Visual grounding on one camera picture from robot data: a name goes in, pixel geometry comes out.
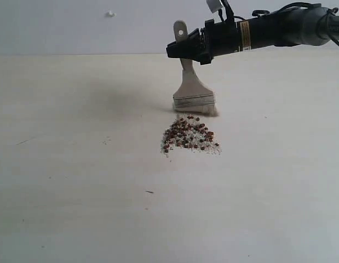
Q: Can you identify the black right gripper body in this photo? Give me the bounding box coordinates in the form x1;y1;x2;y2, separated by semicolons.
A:
199;19;242;65

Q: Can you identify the white wide paint brush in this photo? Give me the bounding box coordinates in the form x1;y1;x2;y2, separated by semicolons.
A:
171;20;220;116

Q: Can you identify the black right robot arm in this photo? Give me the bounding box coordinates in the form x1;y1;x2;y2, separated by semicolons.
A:
166;1;339;65

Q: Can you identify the pile of white grains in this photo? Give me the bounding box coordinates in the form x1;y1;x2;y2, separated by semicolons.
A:
159;114;222;157

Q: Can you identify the black right camera cable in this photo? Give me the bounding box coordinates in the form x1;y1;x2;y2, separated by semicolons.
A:
217;0;339;52

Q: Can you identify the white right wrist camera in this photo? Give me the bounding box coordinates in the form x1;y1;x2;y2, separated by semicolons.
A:
206;0;224;14

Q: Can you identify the white wall knob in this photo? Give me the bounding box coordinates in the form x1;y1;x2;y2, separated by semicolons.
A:
105;10;117;18

